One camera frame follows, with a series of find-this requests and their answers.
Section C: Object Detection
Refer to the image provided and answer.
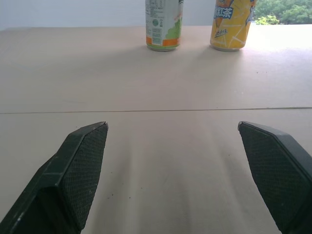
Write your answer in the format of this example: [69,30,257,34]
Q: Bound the green and white drink can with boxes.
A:
[145,0,184,52]

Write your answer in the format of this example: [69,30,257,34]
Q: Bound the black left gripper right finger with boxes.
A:
[237,120,312,234]

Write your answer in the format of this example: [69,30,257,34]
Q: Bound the green trees outside window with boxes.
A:
[253,0,312,25]

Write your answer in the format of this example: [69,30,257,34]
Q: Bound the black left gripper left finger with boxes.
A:
[0,121,109,234]

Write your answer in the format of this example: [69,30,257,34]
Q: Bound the yellow iced tea can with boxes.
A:
[210,0,257,52]

